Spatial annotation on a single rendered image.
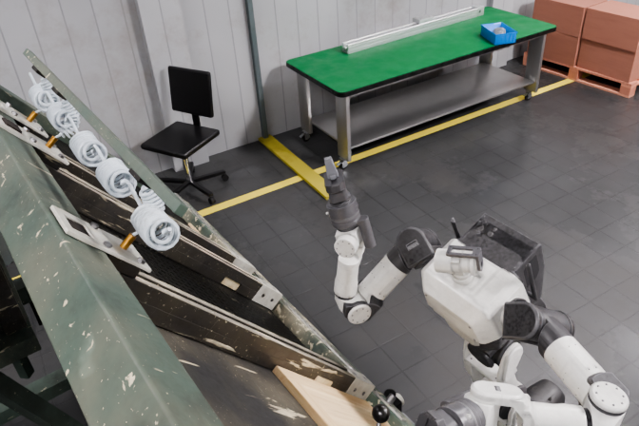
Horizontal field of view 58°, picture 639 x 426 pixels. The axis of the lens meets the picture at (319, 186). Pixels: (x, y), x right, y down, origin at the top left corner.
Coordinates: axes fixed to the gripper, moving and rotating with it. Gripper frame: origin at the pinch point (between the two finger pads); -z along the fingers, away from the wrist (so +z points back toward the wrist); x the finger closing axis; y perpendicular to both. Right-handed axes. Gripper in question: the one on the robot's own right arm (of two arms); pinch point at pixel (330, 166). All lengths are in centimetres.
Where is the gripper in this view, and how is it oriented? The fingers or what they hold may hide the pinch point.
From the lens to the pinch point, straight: 162.4
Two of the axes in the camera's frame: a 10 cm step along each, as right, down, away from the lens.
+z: 2.8, 8.9, 3.7
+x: 0.3, 3.8, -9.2
